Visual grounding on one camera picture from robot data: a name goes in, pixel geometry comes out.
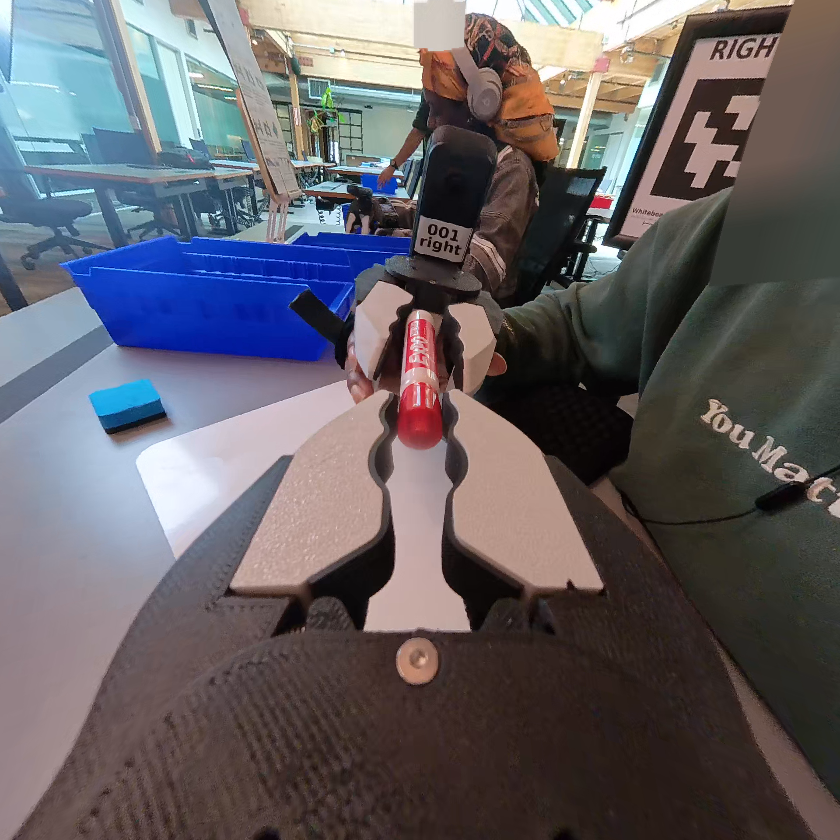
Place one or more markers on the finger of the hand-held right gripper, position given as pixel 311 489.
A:
pixel 381 328
pixel 475 344

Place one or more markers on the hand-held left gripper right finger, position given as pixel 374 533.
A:
pixel 519 525

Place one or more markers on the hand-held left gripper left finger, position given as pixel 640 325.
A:
pixel 315 525

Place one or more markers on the red marker cap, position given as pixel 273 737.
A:
pixel 421 418

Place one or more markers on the white whiteboard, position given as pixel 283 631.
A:
pixel 197 473

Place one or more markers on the blue whiteboard eraser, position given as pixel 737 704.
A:
pixel 127 407

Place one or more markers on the person's right hand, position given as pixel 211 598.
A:
pixel 362 383

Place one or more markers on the blue plastic bin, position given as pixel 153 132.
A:
pixel 355 250
pixel 210 295

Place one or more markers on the black textured wrist pad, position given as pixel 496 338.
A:
pixel 565 433

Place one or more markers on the black mesh chair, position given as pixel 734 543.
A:
pixel 565 230

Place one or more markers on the white standing sign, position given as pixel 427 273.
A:
pixel 256 105

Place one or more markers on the framed black-and-white tag sign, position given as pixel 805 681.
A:
pixel 702 131

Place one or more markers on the wooden office table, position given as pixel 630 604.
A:
pixel 145 177

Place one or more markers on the black office chair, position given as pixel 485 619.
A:
pixel 40 197

